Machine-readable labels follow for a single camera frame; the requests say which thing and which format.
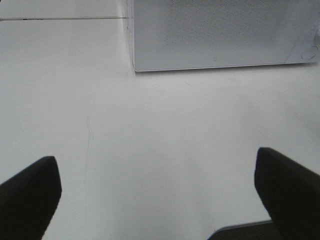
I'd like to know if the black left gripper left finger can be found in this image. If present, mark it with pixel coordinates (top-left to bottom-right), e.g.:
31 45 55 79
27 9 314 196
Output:
0 156 62 240

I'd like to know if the white microwave oven body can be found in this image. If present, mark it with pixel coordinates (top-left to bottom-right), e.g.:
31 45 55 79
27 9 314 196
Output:
126 0 320 73

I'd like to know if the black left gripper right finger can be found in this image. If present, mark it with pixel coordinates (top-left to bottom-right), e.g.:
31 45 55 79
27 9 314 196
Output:
254 147 320 240

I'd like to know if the white round door-release button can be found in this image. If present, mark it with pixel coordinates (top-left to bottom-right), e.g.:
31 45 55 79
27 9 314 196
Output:
301 45 319 60

